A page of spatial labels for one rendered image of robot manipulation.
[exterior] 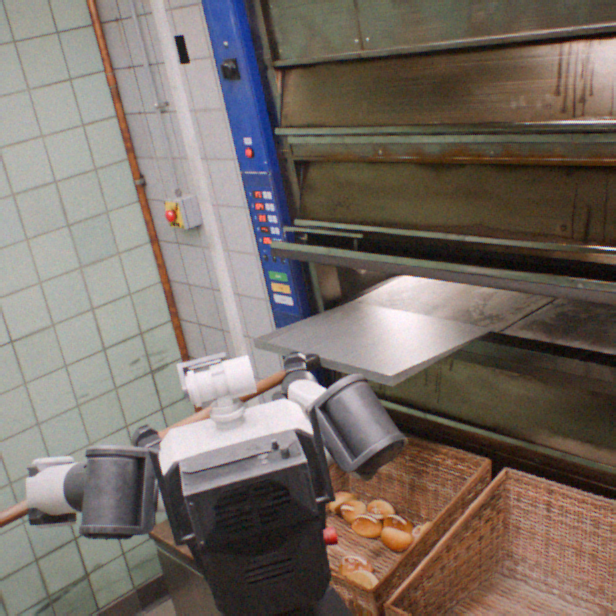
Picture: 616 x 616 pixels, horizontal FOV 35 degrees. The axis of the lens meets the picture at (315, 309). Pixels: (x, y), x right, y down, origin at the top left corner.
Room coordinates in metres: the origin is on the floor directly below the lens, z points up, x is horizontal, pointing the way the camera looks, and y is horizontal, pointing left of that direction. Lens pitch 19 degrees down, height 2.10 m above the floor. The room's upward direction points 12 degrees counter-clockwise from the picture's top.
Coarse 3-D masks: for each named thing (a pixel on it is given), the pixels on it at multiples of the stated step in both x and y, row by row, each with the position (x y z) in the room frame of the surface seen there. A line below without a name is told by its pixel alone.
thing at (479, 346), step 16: (336, 304) 2.72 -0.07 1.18; (496, 336) 2.22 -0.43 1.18; (512, 336) 2.20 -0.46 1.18; (480, 352) 2.22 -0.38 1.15; (496, 352) 2.18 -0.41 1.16; (512, 352) 2.14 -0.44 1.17; (528, 352) 2.10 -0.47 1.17; (544, 352) 2.07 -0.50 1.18; (560, 352) 2.05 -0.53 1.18; (576, 352) 2.03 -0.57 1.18; (592, 352) 2.01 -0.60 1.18; (560, 368) 2.03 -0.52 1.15; (576, 368) 1.99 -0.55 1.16; (592, 368) 1.96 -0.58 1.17; (608, 368) 1.92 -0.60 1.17
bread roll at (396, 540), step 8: (384, 528) 2.32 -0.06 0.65; (392, 528) 2.31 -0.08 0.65; (384, 536) 2.30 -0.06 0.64; (392, 536) 2.28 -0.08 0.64; (400, 536) 2.27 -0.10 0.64; (408, 536) 2.27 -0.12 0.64; (384, 544) 2.30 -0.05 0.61; (392, 544) 2.28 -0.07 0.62; (400, 544) 2.26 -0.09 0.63; (408, 544) 2.26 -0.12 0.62
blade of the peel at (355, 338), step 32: (320, 320) 2.60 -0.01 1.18; (352, 320) 2.55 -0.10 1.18; (384, 320) 2.49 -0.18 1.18; (416, 320) 2.44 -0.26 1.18; (448, 320) 2.39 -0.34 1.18; (288, 352) 2.37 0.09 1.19; (320, 352) 2.36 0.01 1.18; (352, 352) 2.31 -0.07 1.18; (384, 352) 2.26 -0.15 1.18; (416, 352) 2.22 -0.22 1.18; (448, 352) 2.17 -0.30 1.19
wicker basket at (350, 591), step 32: (416, 448) 2.41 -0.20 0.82; (448, 448) 2.32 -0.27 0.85; (352, 480) 2.59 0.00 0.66; (384, 480) 2.49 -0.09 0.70; (416, 480) 2.39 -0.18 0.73; (448, 480) 2.30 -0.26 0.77; (416, 512) 2.37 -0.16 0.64; (448, 512) 2.10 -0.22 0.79; (352, 544) 2.37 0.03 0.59; (416, 544) 2.03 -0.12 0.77; (384, 576) 1.96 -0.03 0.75; (352, 608) 2.00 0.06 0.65; (384, 608) 1.95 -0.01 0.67
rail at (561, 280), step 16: (272, 240) 2.61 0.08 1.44; (352, 256) 2.33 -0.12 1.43; (368, 256) 2.29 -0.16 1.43; (384, 256) 2.24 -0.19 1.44; (400, 256) 2.20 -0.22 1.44; (464, 272) 2.03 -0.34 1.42; (480, 272) 2.00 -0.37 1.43; (496, 272) 1.96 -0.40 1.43; (512, 272) 1.93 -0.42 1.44; (528, 272) 1.90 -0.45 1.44; (592, 288) 1.77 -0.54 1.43; (608, 288) 1.74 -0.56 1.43
